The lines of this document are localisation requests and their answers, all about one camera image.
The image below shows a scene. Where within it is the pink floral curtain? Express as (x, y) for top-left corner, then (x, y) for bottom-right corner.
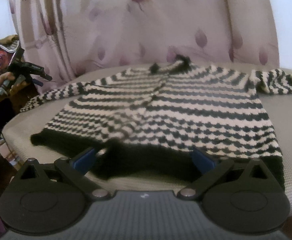
(9, 0), (279, 90)

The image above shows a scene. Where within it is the pile of colourful clothes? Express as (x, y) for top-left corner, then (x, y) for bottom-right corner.
(0, 35), (21, 75)

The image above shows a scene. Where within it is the beige woven mattress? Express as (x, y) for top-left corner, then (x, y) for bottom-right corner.
(1, 62), (292, 218)

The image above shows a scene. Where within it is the black white striped knit sweater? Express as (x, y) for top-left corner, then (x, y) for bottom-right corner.
(23, 55), (292, 185)

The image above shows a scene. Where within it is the person's left hand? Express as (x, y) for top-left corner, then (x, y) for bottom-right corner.
(0, 72), (28, 96)

